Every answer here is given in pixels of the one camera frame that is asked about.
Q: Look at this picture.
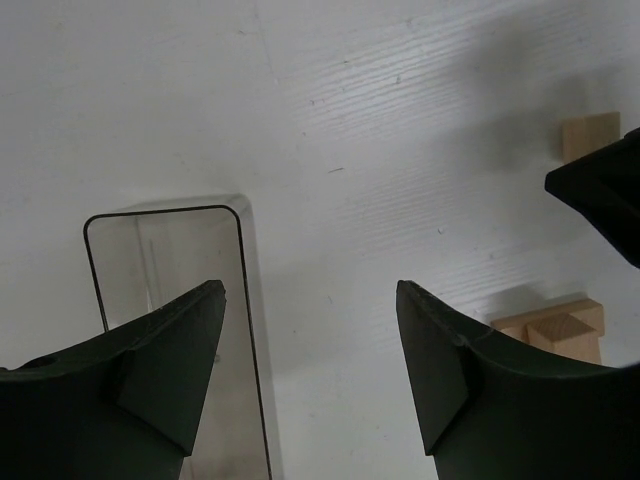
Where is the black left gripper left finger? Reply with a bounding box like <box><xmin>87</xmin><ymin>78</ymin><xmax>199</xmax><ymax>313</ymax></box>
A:
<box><xmin>1</xmin><ymin>280</ymin><xmax>226</xmax><ymax>479</ymax></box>

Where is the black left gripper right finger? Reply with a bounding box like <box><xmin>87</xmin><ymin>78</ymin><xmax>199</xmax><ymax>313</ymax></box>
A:
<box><xmin>396</xmin><ymin>281</ymin><xmax>639</xmax><ymax>479</ymax></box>

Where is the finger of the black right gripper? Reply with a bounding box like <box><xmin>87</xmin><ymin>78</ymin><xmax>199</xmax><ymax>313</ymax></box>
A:
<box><xmin>544</xmin><ymin>129</ymin><xmax>639</xmax><ymax>267</ymax></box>

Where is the light wood cylinder block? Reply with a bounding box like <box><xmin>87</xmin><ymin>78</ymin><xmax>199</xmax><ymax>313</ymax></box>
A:
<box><xmin>561</xmin><ymin>111</ymin><xmax>621</xmax><ymax>164</ymax></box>

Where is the long light wood block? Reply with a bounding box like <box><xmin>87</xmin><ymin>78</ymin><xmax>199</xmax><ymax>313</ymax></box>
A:
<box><xmin>491</xmin><ymin>299</ymin><xmax>605</xmax><ymax>346</ymax></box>

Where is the clear plastic box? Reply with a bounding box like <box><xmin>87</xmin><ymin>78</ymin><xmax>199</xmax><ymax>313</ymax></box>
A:
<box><xmin>83</xmin><ymin>194</ymin><xmax>284</xmax><ymax>479</ymax></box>

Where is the light wood letter cube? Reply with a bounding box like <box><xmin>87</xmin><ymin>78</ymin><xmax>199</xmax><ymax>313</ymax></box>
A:
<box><xmin>526</xmin><ymin>314</ymin><xmax>601</xmax><ymax>364</ymax></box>

